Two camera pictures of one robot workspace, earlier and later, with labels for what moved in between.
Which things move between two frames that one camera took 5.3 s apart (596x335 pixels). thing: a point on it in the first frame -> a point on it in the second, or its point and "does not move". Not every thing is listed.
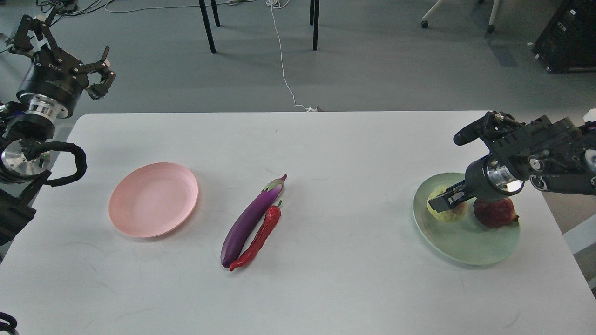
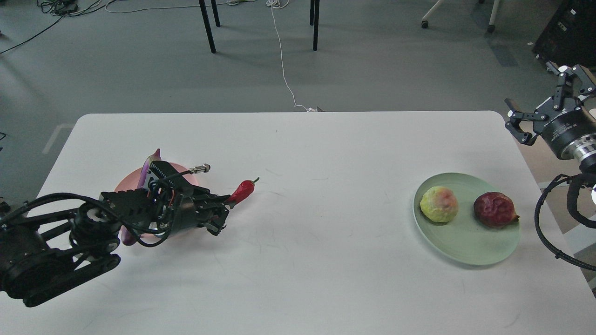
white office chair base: x=491 y=27 does not move
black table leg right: x=314 y=20 does not move
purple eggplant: x=244 y=225 -> x=129 y=236
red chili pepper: x=272 y=217 -> x=243 y=190
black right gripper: x=486 y=179 -> x=558 y=129
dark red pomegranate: x=496 y=214 does not move
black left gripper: x=54 y=80 -> x=188 y=212
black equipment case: x=568 y=43 does not move
